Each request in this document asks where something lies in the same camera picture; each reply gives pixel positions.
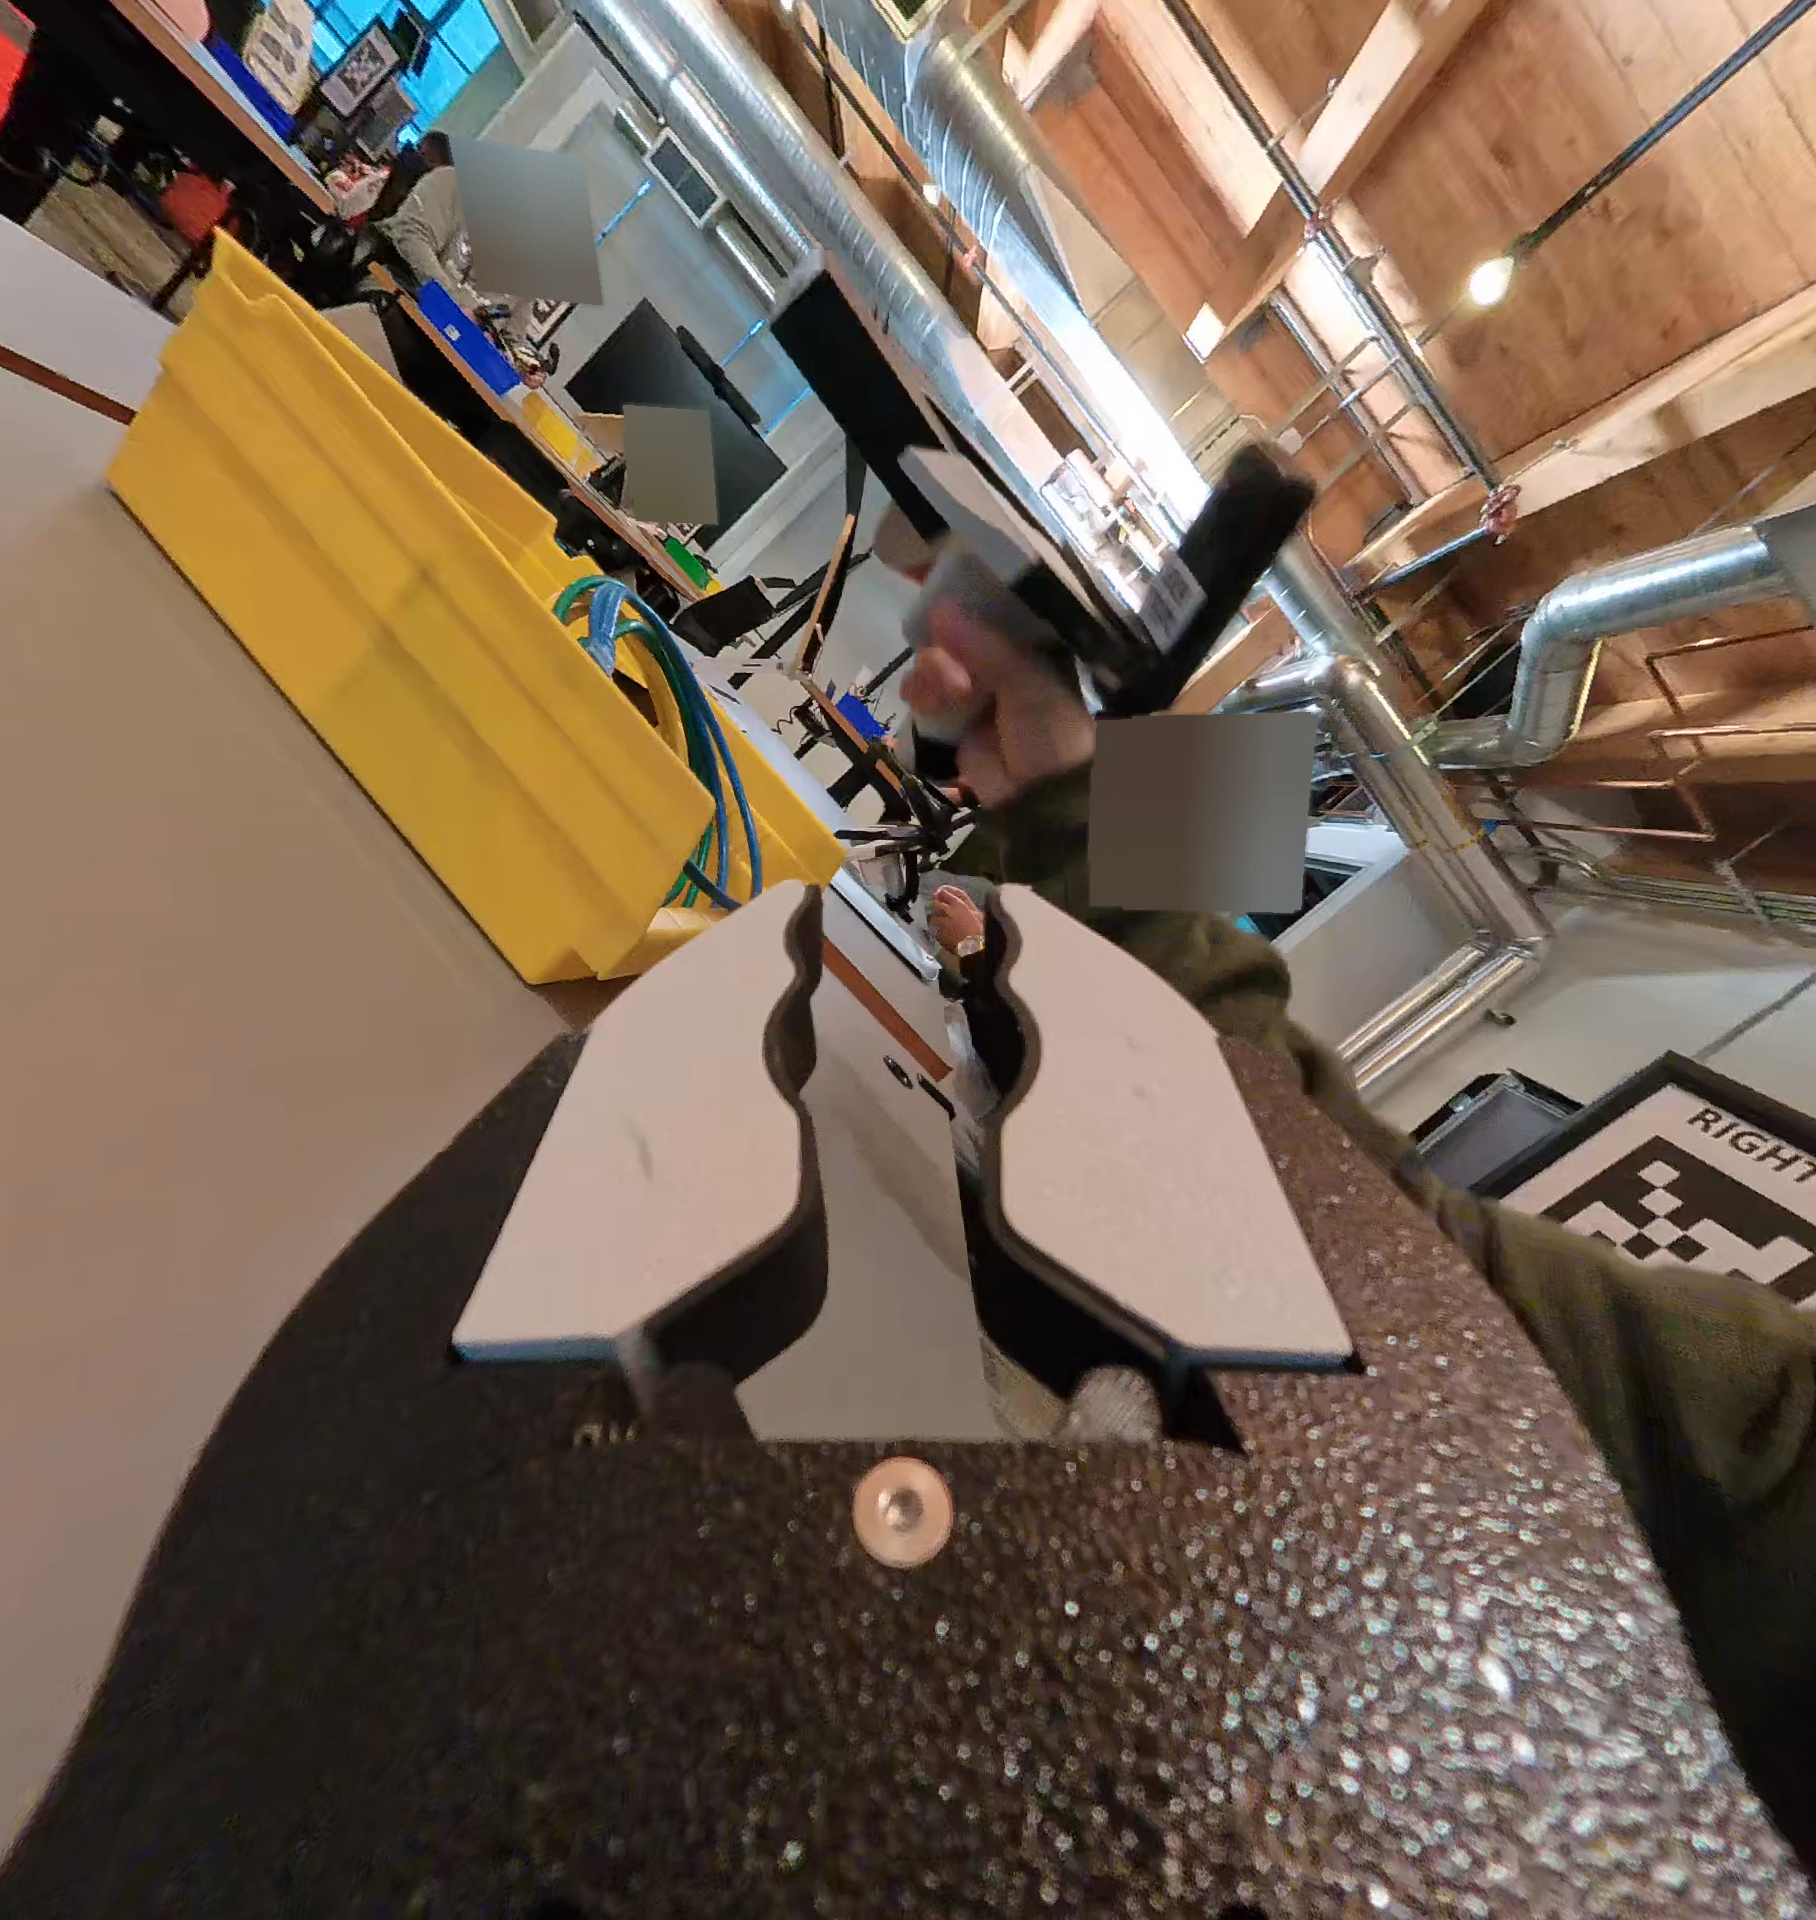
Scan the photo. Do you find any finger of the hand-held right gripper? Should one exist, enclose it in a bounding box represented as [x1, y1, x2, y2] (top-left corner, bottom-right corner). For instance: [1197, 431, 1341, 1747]
[894, 447, 1136, 632]

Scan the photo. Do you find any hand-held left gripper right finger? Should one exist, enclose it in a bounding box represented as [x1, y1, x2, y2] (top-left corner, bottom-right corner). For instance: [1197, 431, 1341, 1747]
[974, 884, 1361, 1454]

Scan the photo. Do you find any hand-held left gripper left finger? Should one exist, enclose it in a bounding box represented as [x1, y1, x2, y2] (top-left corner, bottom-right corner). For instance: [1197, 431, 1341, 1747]
[452, 883, 831, 1416]

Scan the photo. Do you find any green ethernet cable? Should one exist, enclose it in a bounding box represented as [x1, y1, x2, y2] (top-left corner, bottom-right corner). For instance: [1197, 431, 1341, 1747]
[547, 577, 745, 910]

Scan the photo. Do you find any blue ethernet cable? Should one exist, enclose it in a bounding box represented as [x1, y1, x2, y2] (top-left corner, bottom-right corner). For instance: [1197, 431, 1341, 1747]
[578, 577, 768, 914]

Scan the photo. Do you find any yellow plastic bin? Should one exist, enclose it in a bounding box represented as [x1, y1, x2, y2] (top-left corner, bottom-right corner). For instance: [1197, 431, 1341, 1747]
[104, 227, 849, 982]

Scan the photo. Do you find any person's right forearm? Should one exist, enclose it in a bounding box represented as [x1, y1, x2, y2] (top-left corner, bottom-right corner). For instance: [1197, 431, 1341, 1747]
[946, 786, 1816, 1913]

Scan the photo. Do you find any person's right hand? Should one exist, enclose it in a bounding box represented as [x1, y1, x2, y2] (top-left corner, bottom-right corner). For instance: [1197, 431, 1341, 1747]
[899, 600, 1096, 811]

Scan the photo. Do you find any wooden poster board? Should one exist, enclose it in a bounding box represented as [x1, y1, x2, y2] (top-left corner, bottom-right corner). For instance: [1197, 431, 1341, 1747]
[794, 511, 860, 677]

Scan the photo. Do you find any silver vertical pipe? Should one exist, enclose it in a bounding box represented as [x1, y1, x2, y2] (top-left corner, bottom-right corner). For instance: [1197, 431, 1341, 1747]
[1239, 540, 1555, 1098]

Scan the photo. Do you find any dark grey crate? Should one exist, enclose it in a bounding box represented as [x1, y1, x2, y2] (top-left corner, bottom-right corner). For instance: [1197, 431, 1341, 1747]
[1409, 1069, 1585, 1194]

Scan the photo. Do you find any large black screen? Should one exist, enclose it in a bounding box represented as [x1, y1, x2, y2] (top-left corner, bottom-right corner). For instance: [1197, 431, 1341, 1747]
[563, 297, 791, 527]

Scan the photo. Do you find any copper pipe run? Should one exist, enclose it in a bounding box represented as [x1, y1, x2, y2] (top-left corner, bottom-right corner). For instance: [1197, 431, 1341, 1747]
[1507, 630, 1816, 849]

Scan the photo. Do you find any black framed marker sign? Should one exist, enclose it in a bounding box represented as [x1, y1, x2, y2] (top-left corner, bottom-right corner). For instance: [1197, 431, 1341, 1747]
[1493, 1049, 1816, 1314]

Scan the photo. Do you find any black ceiling rod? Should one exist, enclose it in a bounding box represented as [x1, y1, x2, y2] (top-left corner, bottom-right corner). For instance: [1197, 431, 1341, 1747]
[1507, 0, 1816, 256]

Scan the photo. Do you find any large glass window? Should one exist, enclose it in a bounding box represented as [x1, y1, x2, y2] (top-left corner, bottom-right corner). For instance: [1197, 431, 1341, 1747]
[308, 0, 503, 130]

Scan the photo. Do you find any silver elbow air duct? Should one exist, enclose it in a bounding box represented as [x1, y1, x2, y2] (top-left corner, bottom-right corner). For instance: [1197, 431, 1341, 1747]
[1424, 530, 1795, 770]

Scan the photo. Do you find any silver round air duct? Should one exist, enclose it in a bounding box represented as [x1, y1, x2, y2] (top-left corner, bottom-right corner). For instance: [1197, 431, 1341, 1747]
[578, 0, 1028, 452]

